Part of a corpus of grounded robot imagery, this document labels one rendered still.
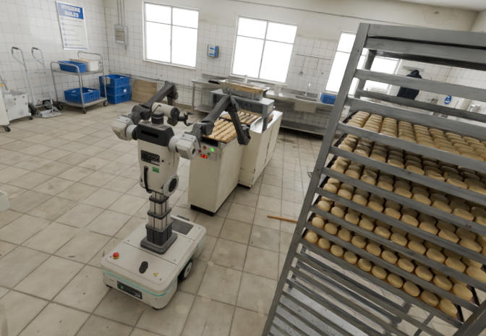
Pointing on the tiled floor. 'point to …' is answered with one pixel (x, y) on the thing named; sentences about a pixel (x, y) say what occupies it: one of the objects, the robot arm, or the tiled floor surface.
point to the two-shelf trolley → (79, 85)
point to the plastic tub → (3, 201)
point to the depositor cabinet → (258, 151)
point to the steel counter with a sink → (304, 104)
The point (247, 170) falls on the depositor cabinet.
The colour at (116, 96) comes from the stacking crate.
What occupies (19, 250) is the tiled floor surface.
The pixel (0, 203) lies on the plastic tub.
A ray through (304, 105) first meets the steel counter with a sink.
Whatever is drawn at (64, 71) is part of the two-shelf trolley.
